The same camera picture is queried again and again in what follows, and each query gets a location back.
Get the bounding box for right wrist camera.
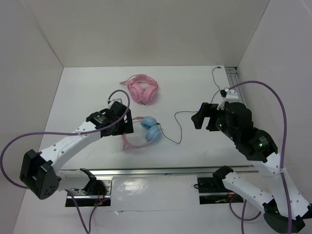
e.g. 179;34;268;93
217;88;239;110

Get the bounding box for black headphone cable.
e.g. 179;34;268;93
156;66;222;145

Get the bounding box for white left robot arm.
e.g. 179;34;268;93
20;101;134;200

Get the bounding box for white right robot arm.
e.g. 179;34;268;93
191;102;312;234

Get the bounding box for pink wrapped headphones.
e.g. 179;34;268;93
120;74;158;105

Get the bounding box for aluminium front rail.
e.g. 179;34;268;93
58;165;259;176

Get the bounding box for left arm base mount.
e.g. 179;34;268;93
69;176;113;207

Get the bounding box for aluminium rail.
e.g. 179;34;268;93
225;66;246;104
58;165;259;176

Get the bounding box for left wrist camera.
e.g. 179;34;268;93
108;98;122;105

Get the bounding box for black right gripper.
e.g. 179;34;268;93
190;101;237;140

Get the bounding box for pink blue cat-ear headphones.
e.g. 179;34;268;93
121;116;161;151

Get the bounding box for aluminium right side rail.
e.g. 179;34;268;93
225;66;246;104

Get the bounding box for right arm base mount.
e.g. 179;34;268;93
194;177;243;205

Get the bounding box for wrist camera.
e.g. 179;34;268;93
108;98;122;105
217;88;239;110

